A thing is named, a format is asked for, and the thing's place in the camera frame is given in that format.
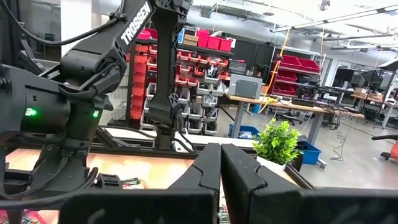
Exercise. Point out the black monitor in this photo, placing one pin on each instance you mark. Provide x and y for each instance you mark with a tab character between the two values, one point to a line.
342	77

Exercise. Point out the wooden desk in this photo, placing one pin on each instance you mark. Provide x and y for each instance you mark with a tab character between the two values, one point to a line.
311	109
370	99

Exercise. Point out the green plant in white pot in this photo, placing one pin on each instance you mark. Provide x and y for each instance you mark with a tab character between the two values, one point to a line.
276	143

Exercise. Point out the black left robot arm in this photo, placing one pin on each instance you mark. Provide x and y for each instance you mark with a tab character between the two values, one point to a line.
136	25

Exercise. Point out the grey box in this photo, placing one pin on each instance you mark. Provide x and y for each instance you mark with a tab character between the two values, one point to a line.
245	87

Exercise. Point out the blue plastic bin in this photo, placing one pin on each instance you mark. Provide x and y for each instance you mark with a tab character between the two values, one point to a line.
311	154
242	129

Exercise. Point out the black orange chair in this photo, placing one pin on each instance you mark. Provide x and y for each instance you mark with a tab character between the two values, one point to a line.
394	151

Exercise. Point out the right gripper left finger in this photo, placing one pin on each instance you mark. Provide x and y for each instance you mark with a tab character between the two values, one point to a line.
192	193

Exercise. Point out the red bin rack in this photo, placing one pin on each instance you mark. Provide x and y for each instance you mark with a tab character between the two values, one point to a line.
295	63

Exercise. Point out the storage bin rack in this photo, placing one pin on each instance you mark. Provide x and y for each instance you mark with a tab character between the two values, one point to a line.
202	93

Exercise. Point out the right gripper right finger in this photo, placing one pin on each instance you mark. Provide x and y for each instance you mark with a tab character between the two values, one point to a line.
248	193

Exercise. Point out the cardboard box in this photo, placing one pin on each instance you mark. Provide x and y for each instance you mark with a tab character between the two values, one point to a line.
190	40

